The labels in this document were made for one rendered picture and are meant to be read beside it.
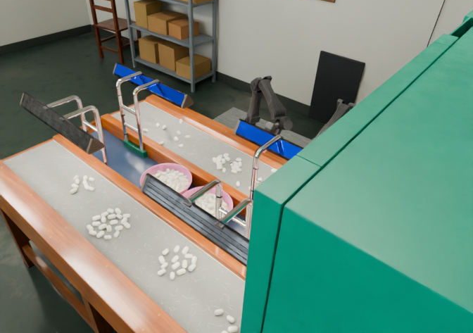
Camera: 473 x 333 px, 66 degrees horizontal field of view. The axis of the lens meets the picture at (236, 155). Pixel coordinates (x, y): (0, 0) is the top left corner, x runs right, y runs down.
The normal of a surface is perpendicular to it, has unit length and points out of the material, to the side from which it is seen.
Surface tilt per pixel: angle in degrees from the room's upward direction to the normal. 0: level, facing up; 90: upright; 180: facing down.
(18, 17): 90
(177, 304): 0
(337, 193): 0
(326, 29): 90
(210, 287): 0
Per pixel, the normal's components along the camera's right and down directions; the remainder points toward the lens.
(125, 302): 0.04, -0.80
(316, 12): -0.62, 0.45
